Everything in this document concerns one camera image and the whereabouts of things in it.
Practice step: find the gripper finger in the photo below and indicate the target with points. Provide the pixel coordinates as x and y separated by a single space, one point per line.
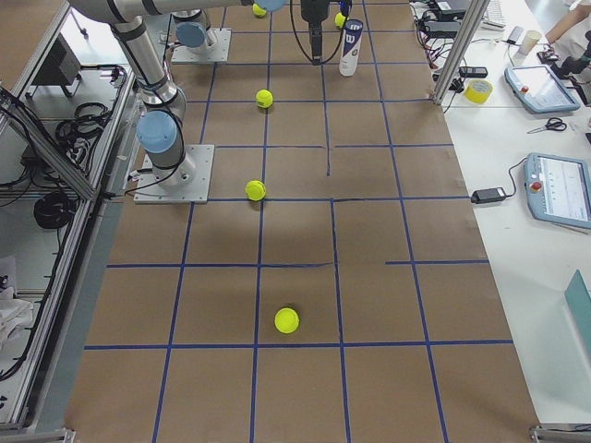
315 40

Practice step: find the black power brick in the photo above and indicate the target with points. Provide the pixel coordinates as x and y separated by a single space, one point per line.
488 195

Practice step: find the teach pendant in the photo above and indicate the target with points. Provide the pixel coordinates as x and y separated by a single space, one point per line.
539 89
558 189

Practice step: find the scissors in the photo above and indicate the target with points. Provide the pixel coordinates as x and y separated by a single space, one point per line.
555 124

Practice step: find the tennis ball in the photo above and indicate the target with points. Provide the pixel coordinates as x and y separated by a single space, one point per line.
255 190
286 320
264 99
339 20

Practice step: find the paper cup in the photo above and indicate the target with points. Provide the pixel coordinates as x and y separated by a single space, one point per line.
529 42

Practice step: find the aluminium frame rail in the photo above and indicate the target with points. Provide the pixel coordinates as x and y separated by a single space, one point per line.
62 119

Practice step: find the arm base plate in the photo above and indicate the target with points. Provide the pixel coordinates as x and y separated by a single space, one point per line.
214 50
190 183

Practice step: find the lower teach pendant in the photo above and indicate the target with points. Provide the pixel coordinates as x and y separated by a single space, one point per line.
558 189

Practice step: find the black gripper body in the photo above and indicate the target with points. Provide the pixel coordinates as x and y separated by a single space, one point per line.
314 11

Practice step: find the tennis ball centre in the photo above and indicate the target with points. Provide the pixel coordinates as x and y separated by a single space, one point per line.
264 99

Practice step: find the aluminium frame post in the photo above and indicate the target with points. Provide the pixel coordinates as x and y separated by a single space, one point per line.
470 24

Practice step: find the upper teach pendant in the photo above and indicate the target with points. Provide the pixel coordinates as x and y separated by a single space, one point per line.
539 89

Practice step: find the yellow tape roll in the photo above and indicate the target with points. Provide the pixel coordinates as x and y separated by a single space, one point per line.
478 90

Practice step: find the tennis ball far left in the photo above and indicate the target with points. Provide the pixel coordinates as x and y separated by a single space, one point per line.
339 20

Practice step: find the person forearm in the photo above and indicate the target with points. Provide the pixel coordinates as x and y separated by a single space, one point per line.
572 18

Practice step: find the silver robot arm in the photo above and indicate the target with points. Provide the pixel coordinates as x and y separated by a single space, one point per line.
194 34
160 130

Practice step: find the white blue tennis ball can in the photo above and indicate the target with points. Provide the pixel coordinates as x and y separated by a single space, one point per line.
352 35

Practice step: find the tennis ball near right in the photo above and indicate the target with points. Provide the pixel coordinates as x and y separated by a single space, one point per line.
286 320

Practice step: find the tennis ball far right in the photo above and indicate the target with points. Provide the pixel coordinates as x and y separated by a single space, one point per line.
255 190

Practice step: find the black phone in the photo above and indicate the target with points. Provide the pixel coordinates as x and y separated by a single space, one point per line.
473 71

